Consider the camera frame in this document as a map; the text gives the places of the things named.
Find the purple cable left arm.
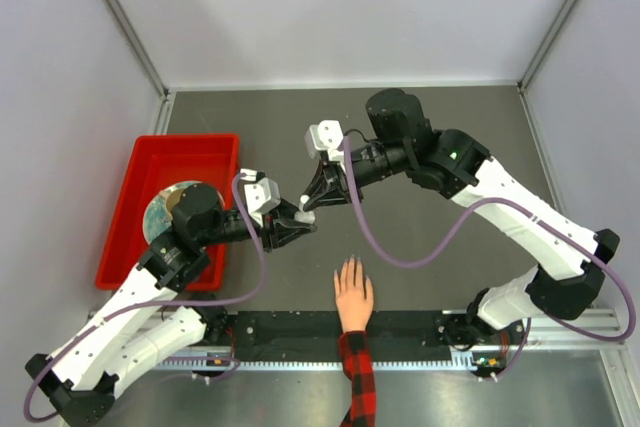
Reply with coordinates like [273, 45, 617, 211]
[24, 172, 266, 421]

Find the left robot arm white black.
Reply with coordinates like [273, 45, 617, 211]
[25, 172, 316, 426]

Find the blue patterned plate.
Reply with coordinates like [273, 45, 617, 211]
[142, 180, 197, 244]

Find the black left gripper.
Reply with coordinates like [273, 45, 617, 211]
[199, 196, 317, 252]

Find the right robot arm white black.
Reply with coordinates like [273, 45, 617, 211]
[300, 88, 620, 344]

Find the aluminium rail with slots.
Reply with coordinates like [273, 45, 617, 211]
[155, 309, 622, 371]

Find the aluminium corner post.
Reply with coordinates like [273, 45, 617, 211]
[103, 0, 174, 135]
[517, 0, 614, 93]

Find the aluminium corner post left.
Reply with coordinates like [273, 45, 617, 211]
[103, 0, 174, 135]

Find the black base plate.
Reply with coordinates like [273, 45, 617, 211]
[196, 311, 451, 363]

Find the tan ceramic bowl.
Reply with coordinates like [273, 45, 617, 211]
[160, 187, 185, 220]

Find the red plastic bin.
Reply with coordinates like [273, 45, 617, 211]
[95, 134, 240, 291]

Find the white nail polish bottle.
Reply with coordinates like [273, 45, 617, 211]
[294, 195, 316, 225]

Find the mannequin hand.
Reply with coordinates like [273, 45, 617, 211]
[333, 257, 374, 333]

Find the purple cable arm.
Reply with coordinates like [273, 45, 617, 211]
[342, 134, 632, 343]
[24, 172, 266, 421]

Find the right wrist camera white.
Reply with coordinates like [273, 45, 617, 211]
[304, 120, 344, 164]

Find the red plaid sleeve forearm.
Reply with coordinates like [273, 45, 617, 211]
[338, 331, 377, 427]

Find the aluminium corner post right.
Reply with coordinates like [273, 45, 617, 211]
[517, 0, 614, 93]

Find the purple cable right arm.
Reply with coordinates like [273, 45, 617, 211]
[342, 134, 632, 343]

